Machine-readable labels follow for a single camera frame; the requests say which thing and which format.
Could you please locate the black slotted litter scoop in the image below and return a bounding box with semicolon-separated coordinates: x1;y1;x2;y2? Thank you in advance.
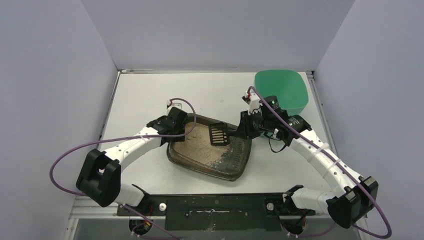
208;122;241;147

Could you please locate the dark plastic litter tray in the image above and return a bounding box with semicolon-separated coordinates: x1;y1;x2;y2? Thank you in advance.
166;115;252;181

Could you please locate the green plastic bin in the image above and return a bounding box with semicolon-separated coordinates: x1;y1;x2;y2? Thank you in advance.
250;69;310;132

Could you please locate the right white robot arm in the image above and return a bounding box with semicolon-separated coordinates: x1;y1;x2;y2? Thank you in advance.
232;92;379;229

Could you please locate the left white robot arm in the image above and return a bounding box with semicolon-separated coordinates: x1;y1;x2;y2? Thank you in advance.
76;106;188;207

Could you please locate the beige cat litter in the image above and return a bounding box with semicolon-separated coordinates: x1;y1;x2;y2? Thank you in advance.
174;123;230;167

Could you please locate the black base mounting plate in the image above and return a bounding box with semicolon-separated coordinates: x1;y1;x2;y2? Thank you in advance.
117;193;315;231

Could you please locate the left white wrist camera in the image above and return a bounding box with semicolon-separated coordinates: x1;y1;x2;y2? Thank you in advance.
166;100;182;110

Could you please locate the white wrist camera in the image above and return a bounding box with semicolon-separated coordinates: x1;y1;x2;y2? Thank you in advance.
242;91;263;116
166;100;182;110

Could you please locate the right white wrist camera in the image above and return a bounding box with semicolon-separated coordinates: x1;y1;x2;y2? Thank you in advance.
242;91;263;116

